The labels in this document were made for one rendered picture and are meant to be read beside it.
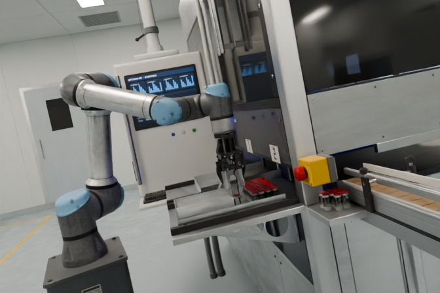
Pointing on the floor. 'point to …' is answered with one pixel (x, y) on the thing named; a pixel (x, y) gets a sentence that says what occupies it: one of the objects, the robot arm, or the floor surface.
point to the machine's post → (296, 118)
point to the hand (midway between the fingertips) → (235, 191)
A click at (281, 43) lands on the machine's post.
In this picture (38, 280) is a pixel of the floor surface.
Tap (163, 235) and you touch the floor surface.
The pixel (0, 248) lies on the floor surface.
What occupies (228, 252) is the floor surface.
